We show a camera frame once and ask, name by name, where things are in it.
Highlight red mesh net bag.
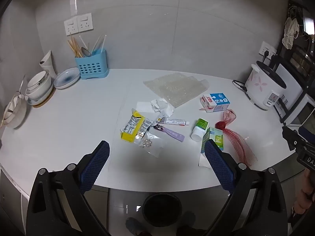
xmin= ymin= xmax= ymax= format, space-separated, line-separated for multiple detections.
xmin=215 ymin=109 xmax=258 ymax=167

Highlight hanging beige cloth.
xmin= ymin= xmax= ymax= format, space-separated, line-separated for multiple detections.
xmin=283 ymin=17 xmax=300 ymax=50

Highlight small white bowl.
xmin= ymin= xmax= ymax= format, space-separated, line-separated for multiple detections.
xmin=27 ymin=71 xmax=51 ymax=91

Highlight white flowered rice cooker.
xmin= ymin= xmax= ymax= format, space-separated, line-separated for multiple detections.
xmin=245 ymin=61 xmax=287 ymax=111

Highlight black power cable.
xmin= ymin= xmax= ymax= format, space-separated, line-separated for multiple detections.
xmin=233 ymin=80 xmax=248 ymax=92

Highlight green medicine box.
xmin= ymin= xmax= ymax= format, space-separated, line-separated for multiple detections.
xmin=199 ymin=127 xmax=225 ymax=169

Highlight round wooden coaster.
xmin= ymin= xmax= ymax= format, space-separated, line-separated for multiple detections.
xmin=32 ymin=88 xmax=57 ymax=108

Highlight bundle of wooden chopsticks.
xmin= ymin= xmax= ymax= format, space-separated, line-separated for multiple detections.
xmin=67 ymin=33 xmax=84 ymax=58

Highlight white microwave oven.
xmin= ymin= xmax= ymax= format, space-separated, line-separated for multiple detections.
xmin=273 ymin=63 xmax=315 ymax=127

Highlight person's right hand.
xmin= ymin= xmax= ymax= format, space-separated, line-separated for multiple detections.
xmin=292 ymin=170 xmax=315 ymax=224

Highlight white bottle green label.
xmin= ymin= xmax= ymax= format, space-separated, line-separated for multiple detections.
xmin=191 ymin=118 xmax=209 ymax=142

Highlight blue rimmed saucer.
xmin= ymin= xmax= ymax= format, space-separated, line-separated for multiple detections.
xmin=27 ymin=96 xmax=53 ymax=105

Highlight white tissue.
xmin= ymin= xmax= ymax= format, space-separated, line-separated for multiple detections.
xmin=150 ymin=98 xmax=176 ymax=117

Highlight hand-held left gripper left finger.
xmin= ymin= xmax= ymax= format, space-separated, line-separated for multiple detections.
xmin=26 ymin=140 xmax=110 ymax=236

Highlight purple sachet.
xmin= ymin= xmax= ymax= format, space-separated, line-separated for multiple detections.
xmin=154 ymin=124 xmax=185 ymax=142

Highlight white tapered vase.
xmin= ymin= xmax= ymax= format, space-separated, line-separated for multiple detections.
xmin=40 ymin=50 xmax=57 ymax=79

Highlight white wall socket with plug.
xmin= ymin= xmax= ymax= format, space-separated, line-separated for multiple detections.
xmin=259 ymin=41 xmax=277 ymax=63

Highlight black metal rack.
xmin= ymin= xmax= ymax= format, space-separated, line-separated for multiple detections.
xmin=268 ymin=0 xmax=315 ymax=126

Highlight clear bag with beads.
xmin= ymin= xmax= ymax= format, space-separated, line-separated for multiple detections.
xmin=134 ymin=131 xmax=168 ymax=158

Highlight grey cabinet door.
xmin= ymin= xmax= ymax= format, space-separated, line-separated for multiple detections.
xmin=0 ymin=171 xmax=27 ymax=229

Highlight blue patterned plate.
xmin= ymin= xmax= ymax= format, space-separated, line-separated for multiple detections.
xmin=53 ymin=67 xmax=81 ymax=89

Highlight blue white milk carton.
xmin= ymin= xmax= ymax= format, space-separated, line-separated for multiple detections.
xmin=199 ymin=93 xmax=231 ymax=113

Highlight clear bubble wrap sheet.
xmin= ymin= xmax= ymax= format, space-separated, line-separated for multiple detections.
xmin=143 ymin=73 xmax=209 ymax=108

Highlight white ointment tube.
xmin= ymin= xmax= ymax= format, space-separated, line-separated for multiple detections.
xmin=155 ymin=116 xmax=190 ymax=126

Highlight yellow snack packet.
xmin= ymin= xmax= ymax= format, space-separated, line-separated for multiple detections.
xmin=120 ymin=108 xmax=154 ymax=143

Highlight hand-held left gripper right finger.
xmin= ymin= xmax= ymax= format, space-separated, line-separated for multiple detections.
xmin=204 ymin=139 xmax=288 ymax=236

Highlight black trash bin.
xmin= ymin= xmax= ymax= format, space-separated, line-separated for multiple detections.
xmin=142 ymin=194 xmax=183 ymax=227

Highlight blue plastic utensil holder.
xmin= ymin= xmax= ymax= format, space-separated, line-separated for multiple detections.
xmin=74 ymin=48 xmax=109 ymax=80

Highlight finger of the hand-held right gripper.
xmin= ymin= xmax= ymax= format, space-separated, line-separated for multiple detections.
xmin=282 ymin=126 xmax=300 ymax=151

